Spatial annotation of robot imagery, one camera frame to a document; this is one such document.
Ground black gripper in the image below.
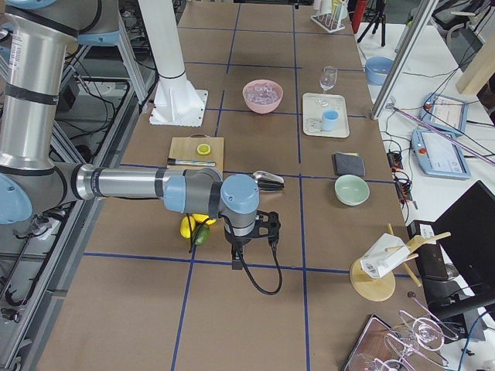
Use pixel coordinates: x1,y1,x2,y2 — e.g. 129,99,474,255
224,231,251,270

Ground stainless steel ice scoop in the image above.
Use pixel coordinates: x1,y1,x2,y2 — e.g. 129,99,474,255
251,170,285,192

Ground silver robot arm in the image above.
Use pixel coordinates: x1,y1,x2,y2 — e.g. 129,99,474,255
1,1,260,269

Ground wooden cup tree stand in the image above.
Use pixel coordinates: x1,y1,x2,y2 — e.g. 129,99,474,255
350,223,451,302

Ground pile of clear ice cubes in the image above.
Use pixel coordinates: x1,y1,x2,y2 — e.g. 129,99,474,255
246,83,279,105

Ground light blue cup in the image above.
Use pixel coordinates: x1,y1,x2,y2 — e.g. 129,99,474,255
321,109,339,131

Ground white cup rack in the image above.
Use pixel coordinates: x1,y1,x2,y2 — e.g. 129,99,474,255
310,0,348,33

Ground green lime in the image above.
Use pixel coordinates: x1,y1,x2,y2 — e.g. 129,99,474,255
193,225,210,246

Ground yellow lemon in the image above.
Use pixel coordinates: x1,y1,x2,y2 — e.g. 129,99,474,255
179,216,196,239
192,213,217,226

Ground half lemon slice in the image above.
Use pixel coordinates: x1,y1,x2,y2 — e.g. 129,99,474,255
196,143,212,155

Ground wooden cutting board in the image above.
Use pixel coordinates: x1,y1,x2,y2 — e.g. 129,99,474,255
166,137,224,173

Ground light green bowl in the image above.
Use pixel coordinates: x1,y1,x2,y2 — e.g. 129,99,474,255
334,175,370,206

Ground grey and yellow cloth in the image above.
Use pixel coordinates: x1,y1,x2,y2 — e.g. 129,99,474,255
332,152,365,177

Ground pink bowl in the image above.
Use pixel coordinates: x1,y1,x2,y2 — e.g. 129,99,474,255
242,80,284,114

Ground cream bear serving tray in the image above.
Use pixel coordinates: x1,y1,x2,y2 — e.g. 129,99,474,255
302,93,350,138

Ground clear wine glass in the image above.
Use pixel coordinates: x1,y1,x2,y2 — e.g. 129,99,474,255
319,66,338,93

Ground wine glasses on rack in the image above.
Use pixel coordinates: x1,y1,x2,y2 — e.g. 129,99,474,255
342,304,459,370

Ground near teach pendant tablet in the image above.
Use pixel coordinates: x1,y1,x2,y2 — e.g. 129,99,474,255
411,129,471,180

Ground teach pendant tablet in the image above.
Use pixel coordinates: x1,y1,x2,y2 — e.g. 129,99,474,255
411,129,471,180
419,93,469,136

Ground blue bowl on desk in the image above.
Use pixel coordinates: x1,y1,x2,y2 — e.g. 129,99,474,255
364,56,394,86

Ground black monitor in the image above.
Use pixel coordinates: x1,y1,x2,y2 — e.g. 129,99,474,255
418,180,494,318

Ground far teach pendant tablet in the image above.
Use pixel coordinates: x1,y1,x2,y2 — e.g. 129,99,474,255
419,93,469,136

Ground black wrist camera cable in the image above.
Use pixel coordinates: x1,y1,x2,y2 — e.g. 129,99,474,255
227,210,283,297

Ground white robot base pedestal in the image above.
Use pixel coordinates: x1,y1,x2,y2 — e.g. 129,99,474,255
138,0,208,128

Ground black camera tripod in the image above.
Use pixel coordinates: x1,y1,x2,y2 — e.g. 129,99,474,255
357,0,387,47

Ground aluminium frame post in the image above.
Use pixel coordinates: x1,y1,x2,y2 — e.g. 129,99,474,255
370,0,439,120

